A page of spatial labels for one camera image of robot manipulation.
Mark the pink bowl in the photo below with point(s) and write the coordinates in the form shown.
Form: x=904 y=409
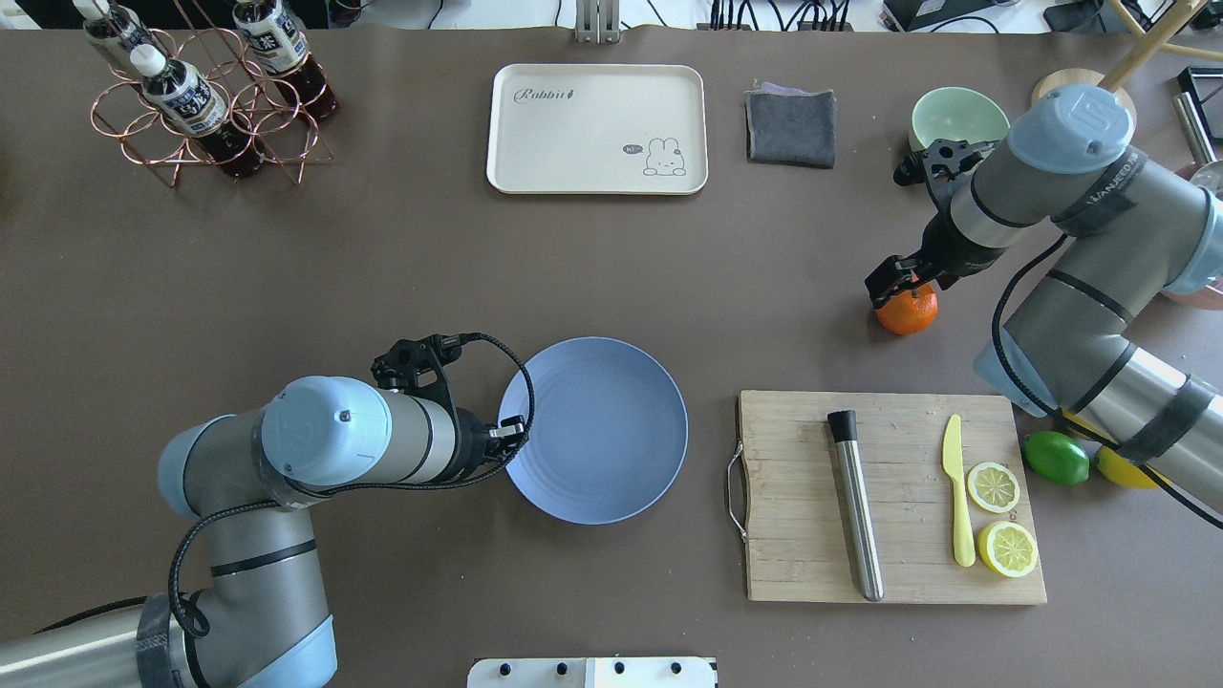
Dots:
x=1208 y=298

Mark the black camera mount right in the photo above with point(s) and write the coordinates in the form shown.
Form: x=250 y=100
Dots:
x=942 y=167

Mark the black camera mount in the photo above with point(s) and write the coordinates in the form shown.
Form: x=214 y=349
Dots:
x=942 y=167
x=416 y=368

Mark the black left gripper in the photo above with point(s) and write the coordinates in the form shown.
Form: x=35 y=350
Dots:
x=469 y=442

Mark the yellow plastic knife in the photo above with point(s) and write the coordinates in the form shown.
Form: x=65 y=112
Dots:
x=953 y=467

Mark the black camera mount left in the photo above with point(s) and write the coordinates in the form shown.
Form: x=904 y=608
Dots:
x=416 y=368

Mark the beige rabbit tray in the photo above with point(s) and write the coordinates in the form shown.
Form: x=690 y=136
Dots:
x=611 y=129

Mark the steel muddler black tip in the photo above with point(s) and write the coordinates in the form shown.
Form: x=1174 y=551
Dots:
x=843 y=428

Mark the yellow lemon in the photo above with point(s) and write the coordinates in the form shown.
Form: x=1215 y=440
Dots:
x=1120 y=471
x=1081 y=428

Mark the green bowl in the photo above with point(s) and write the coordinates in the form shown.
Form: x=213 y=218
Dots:
x=955 y=113

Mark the orange tangerine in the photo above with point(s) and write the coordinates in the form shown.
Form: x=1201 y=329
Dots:
x=911 y=311

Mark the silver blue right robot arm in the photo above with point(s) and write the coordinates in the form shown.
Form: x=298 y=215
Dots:
x=1135 y=229

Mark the green lime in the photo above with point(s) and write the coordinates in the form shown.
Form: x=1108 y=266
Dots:
x=1056 y=458

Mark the grey folded cloth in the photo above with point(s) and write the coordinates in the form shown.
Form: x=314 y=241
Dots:
x=792 y=126

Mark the blue plate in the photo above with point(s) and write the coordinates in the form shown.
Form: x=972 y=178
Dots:
x=609 y=434

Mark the metal ice scoop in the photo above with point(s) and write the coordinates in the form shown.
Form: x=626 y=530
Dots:
x=1193 y=128

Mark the wooden cup tree stand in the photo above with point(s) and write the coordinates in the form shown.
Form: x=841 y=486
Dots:
x=1147 y=44

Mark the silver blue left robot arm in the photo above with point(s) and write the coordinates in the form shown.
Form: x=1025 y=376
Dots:
x=245 y=602

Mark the copper wire bottle rack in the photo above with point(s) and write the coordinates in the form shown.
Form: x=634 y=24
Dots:
x=245 y=120

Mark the dark tea bottle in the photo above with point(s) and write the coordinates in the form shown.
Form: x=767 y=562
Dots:
x=114 y=30
x=188 y=101
x=271 y=32

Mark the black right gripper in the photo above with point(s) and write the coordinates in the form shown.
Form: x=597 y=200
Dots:
x=947 y=252

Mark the lemon slice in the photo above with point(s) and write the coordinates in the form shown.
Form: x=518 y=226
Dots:
x=1008 y=548
x=993 y=487

